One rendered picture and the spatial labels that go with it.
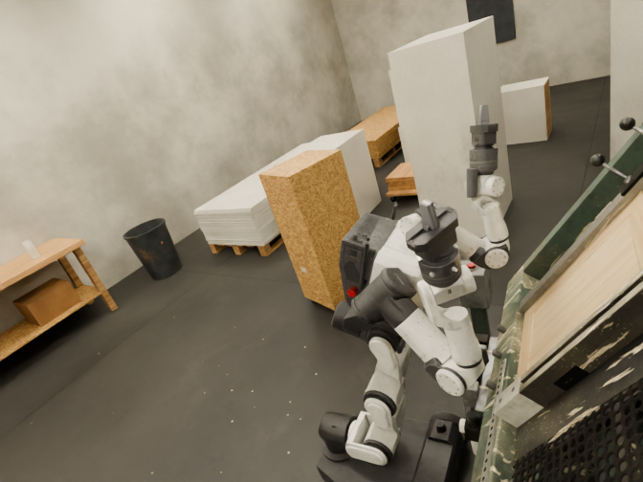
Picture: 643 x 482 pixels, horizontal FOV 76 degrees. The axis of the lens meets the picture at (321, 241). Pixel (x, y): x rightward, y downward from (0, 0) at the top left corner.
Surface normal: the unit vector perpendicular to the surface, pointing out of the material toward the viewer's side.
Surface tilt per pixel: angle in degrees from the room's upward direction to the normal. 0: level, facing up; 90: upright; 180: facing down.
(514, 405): 90
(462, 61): 90
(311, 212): 90
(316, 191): 90
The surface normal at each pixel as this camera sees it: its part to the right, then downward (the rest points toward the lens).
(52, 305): 0.80, 0.02
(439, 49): -0.52, 0.51
